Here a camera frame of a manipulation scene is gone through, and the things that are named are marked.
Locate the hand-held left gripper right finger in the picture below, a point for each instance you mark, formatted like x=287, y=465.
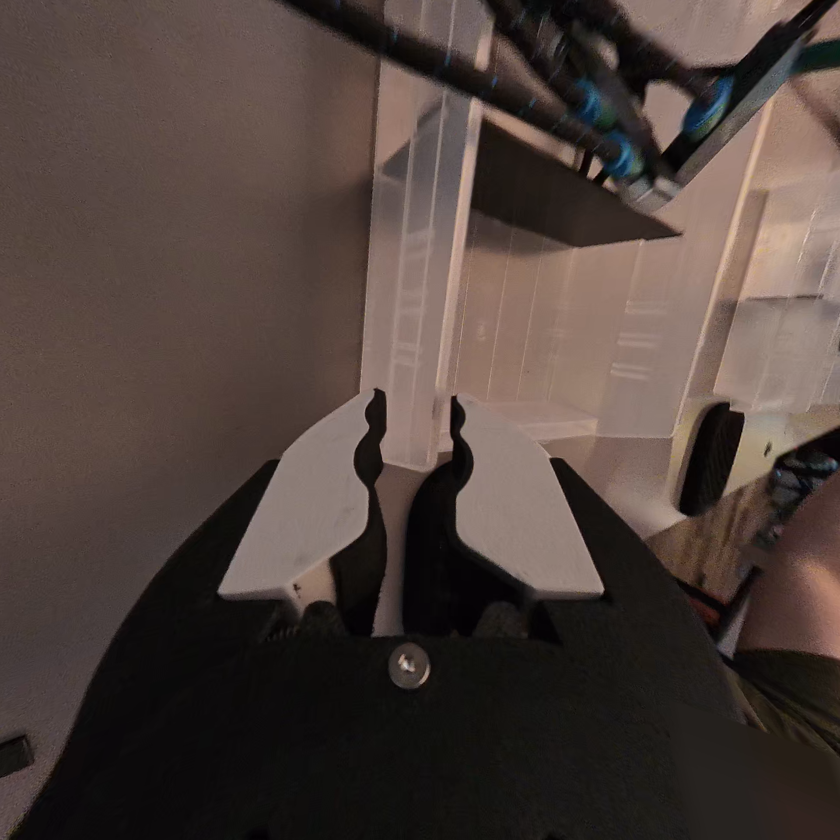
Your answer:
x=525, y=525

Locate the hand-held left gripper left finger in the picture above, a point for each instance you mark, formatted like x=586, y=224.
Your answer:
x=308, y=512

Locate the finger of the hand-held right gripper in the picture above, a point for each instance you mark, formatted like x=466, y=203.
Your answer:
x=669, y=187

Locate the clear plastic box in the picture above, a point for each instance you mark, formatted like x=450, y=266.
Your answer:
x=525, y=315

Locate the person's leg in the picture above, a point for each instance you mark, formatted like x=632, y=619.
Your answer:
x=800, y=590

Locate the olive green clothing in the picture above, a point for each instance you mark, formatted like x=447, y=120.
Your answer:
x=800, y=695

